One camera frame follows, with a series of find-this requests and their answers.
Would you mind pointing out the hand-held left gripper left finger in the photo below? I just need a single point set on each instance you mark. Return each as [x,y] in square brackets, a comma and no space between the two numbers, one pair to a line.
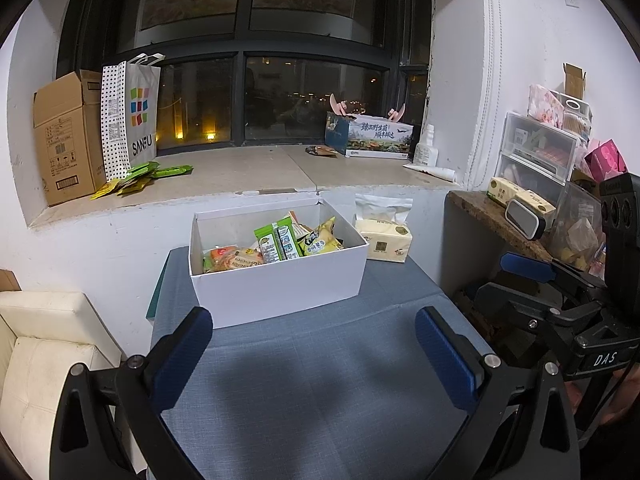
[175,360]

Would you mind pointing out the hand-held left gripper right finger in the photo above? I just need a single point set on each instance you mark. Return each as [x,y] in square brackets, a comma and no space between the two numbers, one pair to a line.
[445,355]

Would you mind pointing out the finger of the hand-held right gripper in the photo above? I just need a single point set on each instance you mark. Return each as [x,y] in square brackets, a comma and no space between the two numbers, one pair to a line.
[515,300]
[525,266]

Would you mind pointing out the orange snack packet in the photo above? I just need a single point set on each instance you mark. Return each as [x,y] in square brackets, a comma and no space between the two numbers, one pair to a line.
[222,254]

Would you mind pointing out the cracker snack packet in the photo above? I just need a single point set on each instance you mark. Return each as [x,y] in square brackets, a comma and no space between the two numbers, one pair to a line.
[245,259]

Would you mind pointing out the white cardboard box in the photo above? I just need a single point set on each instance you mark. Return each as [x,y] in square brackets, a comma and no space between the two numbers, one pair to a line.
[280,290]

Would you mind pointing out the green white snack packet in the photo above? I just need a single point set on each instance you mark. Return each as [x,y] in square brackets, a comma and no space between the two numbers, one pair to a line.
[267,245]
[289,237]

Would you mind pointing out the yellow snack packet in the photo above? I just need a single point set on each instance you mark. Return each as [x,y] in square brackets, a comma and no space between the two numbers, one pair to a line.
[322,240]

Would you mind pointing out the white orange-topped snack bag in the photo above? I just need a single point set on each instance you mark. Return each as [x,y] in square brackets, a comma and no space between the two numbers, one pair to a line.
[299,225]

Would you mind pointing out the grey white small device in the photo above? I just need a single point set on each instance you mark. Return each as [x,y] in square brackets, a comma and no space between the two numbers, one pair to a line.
[525,219]

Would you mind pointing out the clear plastic bag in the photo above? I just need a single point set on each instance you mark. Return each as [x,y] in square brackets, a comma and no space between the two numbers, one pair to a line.
[580,230]

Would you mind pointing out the wooden side shelf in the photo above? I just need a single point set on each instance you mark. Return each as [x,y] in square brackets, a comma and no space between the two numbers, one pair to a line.
[480,215]

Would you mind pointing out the small yellow green box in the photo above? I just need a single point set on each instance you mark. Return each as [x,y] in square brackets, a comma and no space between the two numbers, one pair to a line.
[520,195]

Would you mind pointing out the clear plastic drawer organizer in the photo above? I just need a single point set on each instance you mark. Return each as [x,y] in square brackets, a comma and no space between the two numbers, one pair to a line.
[540,155]

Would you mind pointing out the pink gift box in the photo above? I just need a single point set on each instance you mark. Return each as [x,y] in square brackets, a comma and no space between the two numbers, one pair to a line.
[607,157]

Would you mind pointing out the yellow tissue pack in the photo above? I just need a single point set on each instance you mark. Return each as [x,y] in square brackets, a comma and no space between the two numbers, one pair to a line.
[385,242]

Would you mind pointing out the blue tablecloth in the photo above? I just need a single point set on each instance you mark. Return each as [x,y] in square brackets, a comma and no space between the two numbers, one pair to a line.
[320,385]

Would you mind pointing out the white leather sofa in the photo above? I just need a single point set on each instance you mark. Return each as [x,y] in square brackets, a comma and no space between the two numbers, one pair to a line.
[45,360]

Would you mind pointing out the white tube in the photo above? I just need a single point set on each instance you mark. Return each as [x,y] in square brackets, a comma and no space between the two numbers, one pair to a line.
[432,172]

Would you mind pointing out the white plastic bottle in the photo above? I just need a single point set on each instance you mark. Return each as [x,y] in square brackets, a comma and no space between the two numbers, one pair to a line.
[425,150]

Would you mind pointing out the pink floral box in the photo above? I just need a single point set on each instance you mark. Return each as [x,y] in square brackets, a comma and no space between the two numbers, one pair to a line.
[545,105]

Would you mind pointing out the flat cardboard piece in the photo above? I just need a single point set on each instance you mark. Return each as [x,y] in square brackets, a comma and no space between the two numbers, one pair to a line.
[9,280]

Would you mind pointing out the green sachet packet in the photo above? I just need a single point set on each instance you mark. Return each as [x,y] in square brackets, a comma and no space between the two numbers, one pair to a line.
[172,171]
[135,177]
[144,167]

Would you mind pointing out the small open cardboard box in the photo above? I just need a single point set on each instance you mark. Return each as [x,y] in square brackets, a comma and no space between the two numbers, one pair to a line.
[575,80]

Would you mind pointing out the landscape printed tissue box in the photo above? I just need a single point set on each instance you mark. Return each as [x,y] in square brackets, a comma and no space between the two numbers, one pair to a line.
[380,137]

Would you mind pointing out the dark blue gift box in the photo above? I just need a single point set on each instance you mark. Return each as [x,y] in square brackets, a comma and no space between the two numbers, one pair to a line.
[337,132]

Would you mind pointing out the dark snack wrapper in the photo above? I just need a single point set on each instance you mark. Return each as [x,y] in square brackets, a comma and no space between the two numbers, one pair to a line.
[321,150]

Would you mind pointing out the brown cardboard box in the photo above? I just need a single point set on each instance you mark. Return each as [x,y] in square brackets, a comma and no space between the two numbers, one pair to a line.
[65,140]

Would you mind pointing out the white dotted shopping bag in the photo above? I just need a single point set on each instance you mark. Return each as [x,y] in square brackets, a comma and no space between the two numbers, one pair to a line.
[140,110]

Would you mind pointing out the white wall socket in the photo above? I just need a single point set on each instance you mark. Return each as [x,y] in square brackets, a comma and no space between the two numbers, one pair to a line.
[571,0]

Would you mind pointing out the black window frame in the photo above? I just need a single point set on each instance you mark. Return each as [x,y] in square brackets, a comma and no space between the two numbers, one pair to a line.
[240,40]

